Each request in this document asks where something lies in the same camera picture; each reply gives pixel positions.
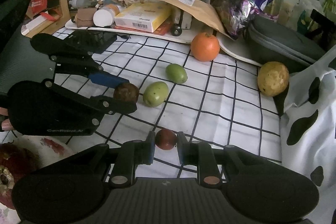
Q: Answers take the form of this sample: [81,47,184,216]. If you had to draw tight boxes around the small red fruit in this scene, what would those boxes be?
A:
[155,129,177,151]

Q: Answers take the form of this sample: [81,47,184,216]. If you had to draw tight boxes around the black flat device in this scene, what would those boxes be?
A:
[63,30,117,54]

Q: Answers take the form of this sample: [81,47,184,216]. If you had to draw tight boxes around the green fruit near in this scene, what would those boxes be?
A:
[142,81,169,107]

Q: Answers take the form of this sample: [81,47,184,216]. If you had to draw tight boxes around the cow print cloth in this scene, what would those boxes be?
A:
[280,48,335,223]

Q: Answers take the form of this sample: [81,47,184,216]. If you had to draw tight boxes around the white tray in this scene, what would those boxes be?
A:
[65,20,262,67]

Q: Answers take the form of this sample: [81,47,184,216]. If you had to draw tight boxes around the green fruit far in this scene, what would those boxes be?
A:
[165,64,188,84]

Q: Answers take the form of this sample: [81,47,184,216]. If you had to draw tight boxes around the red dragon fruit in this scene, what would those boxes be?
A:
[0,143,39,210]

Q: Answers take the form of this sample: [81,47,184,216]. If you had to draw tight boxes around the small brown box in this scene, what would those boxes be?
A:
[75,8,97,28]

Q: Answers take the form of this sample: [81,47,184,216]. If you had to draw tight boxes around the white cylindrical jar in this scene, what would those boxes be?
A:
[93,4,122,27]

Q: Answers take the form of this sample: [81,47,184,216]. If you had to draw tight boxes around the white plate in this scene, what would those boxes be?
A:
[1,136,74,223]

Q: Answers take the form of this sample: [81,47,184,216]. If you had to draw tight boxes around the black zipper case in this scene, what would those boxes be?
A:
[245,15,325,73]

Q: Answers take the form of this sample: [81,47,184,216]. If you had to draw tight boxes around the orange fruit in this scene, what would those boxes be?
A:
[190,32,221,62]

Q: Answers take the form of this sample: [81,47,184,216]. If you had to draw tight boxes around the yellow passion fruit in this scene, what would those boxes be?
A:
[257,61,289,97]

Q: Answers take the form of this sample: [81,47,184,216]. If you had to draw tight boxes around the checkered white tablecloth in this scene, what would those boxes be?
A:
[59,36,281,163]

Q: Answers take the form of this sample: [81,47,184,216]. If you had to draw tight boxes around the brown paper envelope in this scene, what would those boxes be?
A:
[158,0,230,37]

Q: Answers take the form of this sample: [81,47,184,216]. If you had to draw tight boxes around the dark purple passion fruit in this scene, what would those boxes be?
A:
[113,83,139,103]

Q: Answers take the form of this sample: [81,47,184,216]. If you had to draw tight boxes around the green fruit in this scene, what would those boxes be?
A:
[142,81,169,107]
[165,64,188,84]

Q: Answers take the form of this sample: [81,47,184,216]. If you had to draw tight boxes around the yellow cardboard box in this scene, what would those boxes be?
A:
[114,2,171,33]

